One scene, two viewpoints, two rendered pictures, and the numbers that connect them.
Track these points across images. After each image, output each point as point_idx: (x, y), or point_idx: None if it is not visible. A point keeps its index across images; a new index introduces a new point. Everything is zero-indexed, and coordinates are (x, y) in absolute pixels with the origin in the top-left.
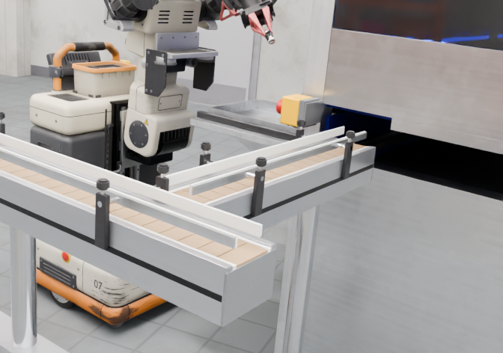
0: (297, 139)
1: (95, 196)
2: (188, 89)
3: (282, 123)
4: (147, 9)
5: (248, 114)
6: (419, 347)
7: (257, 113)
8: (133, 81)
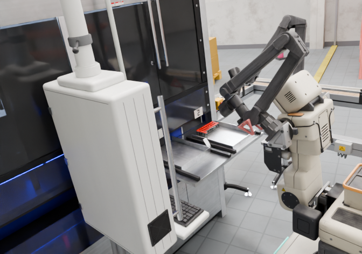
0: (220, 97)
1: (262, 83)
2: (283, 172)
3: (220, 136)
4: None
5: (236, 141)
6: None
7: (232, 145)
8: (319, 158)
